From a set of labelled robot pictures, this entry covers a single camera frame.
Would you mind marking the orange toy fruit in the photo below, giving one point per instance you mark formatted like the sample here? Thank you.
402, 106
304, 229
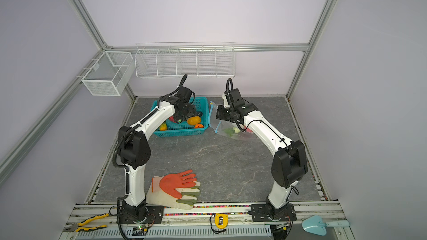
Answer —
193, 121

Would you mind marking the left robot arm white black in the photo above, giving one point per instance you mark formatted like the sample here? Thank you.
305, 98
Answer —
132, 151

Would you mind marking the green striped work glove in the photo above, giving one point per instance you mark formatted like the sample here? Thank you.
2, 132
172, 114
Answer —
157, 196

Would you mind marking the white wire shelf basket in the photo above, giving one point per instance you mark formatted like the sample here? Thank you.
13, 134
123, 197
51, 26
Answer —
203, 59

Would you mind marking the teal plastic scoop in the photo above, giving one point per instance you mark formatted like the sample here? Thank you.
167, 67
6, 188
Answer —
316, 225

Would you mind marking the teal plastic basket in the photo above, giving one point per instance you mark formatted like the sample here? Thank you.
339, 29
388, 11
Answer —
184, 129

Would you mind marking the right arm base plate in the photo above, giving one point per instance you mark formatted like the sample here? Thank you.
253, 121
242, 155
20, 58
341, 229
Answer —
267, 213

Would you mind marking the yellow green toy corn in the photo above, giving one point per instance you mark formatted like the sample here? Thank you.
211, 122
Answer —
163, 127

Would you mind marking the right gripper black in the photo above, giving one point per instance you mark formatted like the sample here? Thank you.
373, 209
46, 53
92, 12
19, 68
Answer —
221, 115

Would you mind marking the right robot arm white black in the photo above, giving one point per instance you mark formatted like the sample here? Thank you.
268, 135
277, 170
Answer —
289, 164

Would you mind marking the white mesh box basket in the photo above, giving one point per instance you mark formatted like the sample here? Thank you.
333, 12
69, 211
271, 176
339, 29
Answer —
110, 73

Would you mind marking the clear zip top bag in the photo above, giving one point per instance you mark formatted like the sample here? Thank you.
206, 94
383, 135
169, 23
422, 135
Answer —
218, 126

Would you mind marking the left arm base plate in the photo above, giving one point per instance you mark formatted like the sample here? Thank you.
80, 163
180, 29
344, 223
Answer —
151, 214

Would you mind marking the yellow black pliers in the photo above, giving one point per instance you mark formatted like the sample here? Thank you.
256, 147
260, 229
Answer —
81, 226

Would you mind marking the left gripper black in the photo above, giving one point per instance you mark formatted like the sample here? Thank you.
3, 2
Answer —
192, 113

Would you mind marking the yellow tape measure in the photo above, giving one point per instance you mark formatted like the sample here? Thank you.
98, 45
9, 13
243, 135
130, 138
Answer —
219, 222

